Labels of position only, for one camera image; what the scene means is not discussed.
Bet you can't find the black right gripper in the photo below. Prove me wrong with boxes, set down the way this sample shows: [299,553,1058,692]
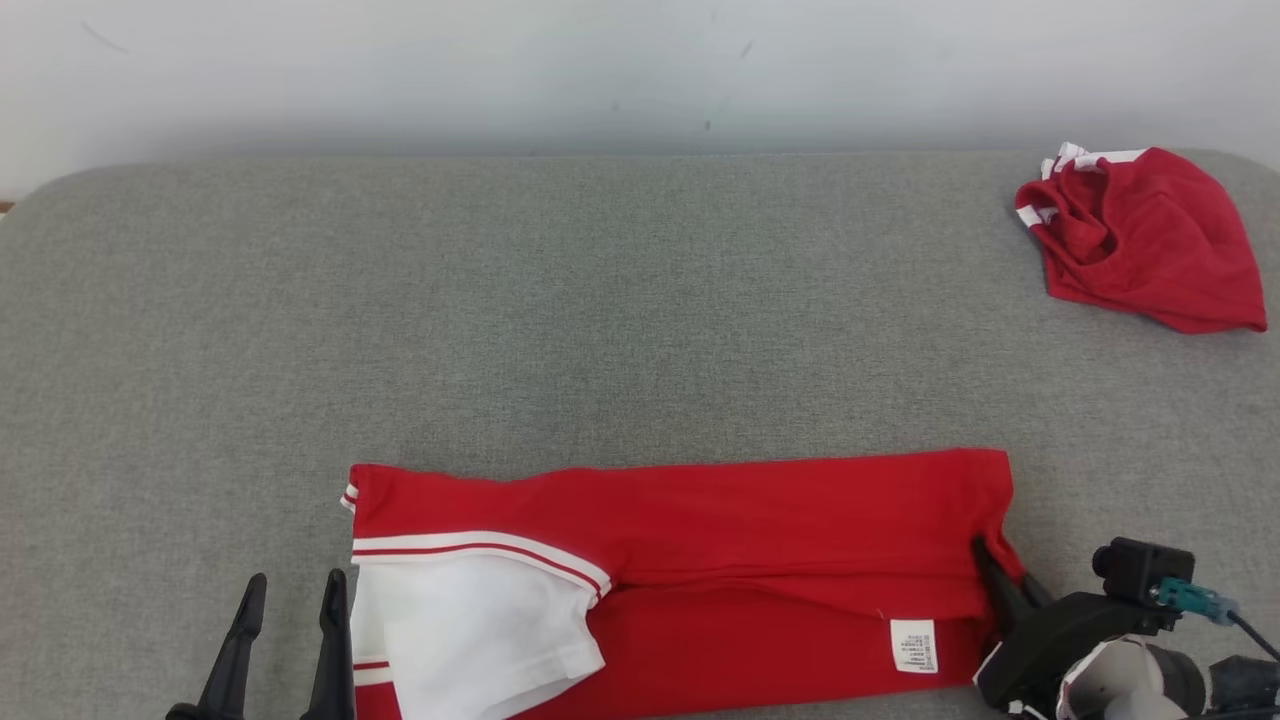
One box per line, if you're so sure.
[972,537,1176,714]

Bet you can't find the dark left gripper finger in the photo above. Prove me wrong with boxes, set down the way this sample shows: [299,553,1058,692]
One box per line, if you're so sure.
[195,573,268,720]
[305,569,356,720]

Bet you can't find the red jersey with white sleeves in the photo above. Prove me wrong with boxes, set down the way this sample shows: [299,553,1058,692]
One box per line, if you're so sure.
[340,448,1028,720]

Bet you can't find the red shorts with white trim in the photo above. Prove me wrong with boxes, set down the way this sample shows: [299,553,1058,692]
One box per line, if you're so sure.
[1016,142,1268,334]

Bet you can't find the teal cable connector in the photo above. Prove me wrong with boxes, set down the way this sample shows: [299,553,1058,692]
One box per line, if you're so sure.
[1150,577,1241,626]

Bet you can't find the thin black cable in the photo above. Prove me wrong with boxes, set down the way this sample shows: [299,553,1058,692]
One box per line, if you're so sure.
[1225,610,1280,663]

